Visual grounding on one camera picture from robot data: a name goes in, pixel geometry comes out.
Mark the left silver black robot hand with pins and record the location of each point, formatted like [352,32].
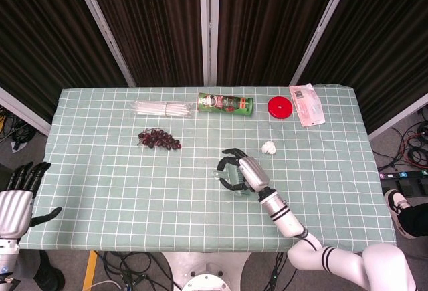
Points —
[13,214]

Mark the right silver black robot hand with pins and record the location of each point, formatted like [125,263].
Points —
[254,174]

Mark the small green hand broom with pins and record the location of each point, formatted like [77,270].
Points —
[233,174]

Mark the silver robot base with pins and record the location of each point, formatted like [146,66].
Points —
[204,271]

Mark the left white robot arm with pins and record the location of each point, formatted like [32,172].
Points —
[6,254]

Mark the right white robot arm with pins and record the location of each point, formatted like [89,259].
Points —
[284,217]

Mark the white paper top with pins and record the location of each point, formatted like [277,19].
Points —
[268,148]

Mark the black rounded object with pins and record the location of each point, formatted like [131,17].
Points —
[50,274]

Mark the red round lid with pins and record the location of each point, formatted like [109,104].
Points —
[279,107]

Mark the green snack tube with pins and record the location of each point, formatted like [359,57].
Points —
[224,103]

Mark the pink white plastic packet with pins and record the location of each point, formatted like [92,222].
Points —
[309,107]

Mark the dark red grape bunch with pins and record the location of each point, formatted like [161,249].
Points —
[158,138]

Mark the green white checked tablecloth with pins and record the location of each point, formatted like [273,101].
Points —
[150,204]

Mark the bundle of white straws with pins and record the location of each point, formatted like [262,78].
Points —
[160,108]

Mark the white black sneaker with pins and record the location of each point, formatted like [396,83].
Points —
[396,205]

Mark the white partition frame post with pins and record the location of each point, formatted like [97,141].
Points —
[321,30]
[209,26]
[103,30]

